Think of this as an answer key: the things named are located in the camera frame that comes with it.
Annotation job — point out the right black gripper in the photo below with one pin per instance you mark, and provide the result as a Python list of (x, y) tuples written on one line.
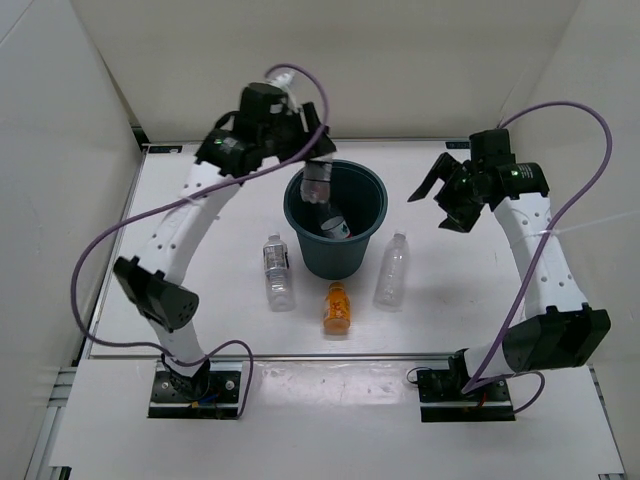
[(445, 168)]

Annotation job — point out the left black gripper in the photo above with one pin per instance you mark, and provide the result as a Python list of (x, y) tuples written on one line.
[(302, 137)]

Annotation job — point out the small black cap bottle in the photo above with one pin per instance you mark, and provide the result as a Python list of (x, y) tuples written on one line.
[(315, 186)]

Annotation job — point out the red label water bottle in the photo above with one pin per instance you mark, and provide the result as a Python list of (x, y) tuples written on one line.
[(331, 221)]

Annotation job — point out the tall white label water bottle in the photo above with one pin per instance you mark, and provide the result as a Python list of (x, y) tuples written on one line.
[(278, 284)]

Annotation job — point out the clear unlabelled plastic bottle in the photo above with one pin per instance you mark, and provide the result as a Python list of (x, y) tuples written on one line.
[(390, 287)]

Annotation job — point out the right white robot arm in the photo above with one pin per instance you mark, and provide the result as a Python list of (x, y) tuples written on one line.
[(550, 325)]

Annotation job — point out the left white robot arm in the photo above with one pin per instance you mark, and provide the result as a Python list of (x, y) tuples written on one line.
[(152, 279)]

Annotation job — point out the dark green plastic bin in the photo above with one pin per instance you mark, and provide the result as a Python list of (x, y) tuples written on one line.
[(360, 196)]

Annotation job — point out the orange juice bottle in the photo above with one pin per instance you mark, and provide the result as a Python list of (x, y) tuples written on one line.
[(337, 311)]

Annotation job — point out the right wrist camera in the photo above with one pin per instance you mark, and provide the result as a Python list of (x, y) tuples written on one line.
[(491, 148)]

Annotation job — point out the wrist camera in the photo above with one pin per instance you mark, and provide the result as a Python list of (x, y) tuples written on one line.
[(491, 148), (261, 103)]

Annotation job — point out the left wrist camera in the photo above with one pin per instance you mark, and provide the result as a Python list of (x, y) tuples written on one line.
[(261, 103)]

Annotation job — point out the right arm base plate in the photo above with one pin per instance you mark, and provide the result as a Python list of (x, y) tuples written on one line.
[(441, 399)]

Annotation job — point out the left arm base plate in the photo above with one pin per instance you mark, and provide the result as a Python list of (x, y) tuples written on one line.
[(210, 396)]

